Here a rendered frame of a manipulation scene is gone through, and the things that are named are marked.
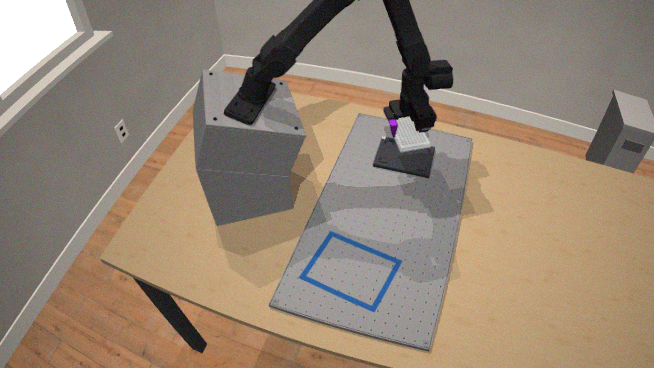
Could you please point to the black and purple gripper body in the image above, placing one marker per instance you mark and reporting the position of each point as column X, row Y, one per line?
column 393, row 109

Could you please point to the blue tape outline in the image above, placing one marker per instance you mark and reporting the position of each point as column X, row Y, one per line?
column 340, row 294

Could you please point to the white well plate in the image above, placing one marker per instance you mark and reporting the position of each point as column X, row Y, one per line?
column 405, row 141

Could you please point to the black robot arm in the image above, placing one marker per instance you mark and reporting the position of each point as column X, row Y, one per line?
column 279, row 54

